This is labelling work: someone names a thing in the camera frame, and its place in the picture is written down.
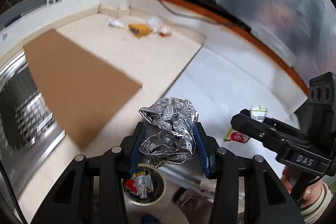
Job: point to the brown cardboard sheet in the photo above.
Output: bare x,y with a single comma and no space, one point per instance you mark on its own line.
82,90

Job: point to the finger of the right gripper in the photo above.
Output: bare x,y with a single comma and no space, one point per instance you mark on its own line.
275,135

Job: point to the silver foil wrapper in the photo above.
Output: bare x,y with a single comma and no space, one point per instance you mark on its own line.
174,143

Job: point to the round yellow trash bin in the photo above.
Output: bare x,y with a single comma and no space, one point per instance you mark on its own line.
145,186

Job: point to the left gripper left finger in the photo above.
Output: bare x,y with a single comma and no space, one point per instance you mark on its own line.
138,137

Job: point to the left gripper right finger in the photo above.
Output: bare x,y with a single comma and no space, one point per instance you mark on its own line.
206,150

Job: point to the small white yogurt bottle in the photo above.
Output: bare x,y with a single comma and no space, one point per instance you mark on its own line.
116,24

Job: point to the person's right hand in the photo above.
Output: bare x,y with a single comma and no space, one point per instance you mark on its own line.
311,193

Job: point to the clear plastic bag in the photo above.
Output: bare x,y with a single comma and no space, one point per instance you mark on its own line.
154,23

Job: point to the orange rimmed paper cup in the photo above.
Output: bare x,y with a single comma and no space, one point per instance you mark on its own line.
165,31

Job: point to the yellow snack bag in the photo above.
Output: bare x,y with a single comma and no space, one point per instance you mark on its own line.
139,30

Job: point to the stainless steel sink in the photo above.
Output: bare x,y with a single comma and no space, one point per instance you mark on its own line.
29,131

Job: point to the green white snack wrapper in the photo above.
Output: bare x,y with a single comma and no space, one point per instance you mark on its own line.
242,123

